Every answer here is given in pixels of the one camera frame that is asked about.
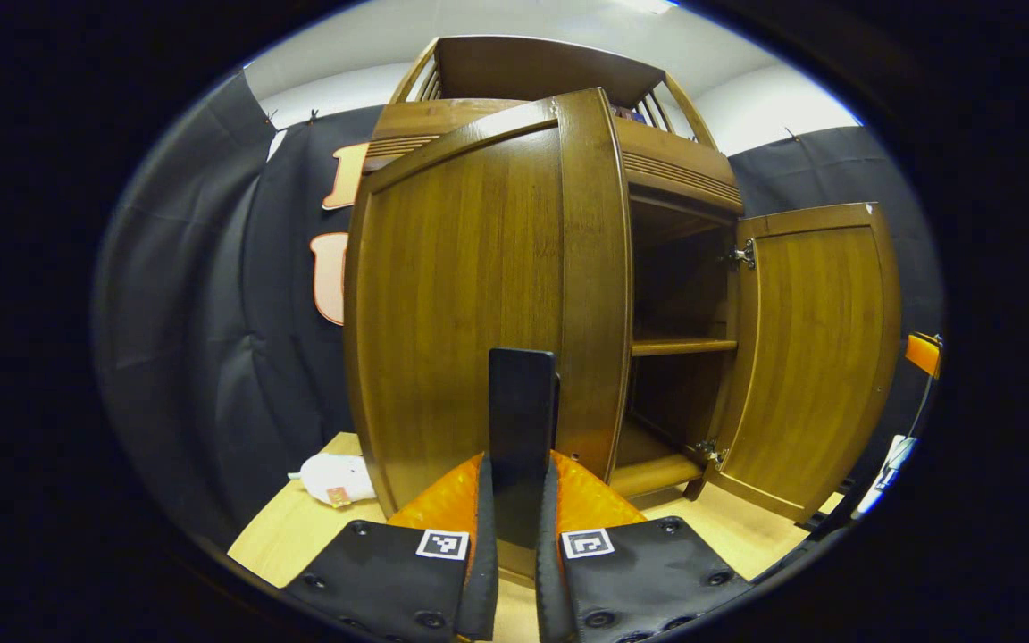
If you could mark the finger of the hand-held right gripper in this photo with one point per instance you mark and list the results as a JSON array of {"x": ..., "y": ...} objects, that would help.
[{"x": 924, "y": 354}]

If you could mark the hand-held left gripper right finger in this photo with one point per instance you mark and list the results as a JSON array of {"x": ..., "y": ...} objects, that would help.
[{"x": 550, "y": 589}]

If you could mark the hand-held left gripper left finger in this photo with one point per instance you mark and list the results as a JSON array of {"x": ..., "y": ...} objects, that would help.
[{"x": 481, "y": 580}]

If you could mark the wooden cabinet door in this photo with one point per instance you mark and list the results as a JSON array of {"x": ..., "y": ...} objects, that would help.
[
  {"x": 809, "y": 357},
  {"x": 452, "y": 295}
]

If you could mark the wooden double-door shoe cabinet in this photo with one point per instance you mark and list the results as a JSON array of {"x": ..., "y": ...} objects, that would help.
[{"x": 532, "y": 67}]

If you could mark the metal door hinge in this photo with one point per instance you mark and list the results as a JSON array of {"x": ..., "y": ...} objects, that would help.
[
  {"x": 711, "y": 451},
  {"x": 744, "y": 254}
]

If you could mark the white plush toy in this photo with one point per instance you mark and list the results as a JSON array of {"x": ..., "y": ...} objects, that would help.
[{"x": 336, "y": 478}]

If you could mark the wooden inner shelf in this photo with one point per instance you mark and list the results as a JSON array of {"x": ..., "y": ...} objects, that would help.
[{"x": 684, "y": 346}]

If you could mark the black backdrop cloth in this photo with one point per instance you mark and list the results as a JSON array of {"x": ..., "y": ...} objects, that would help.
[{"x": 211, "y": 313}]

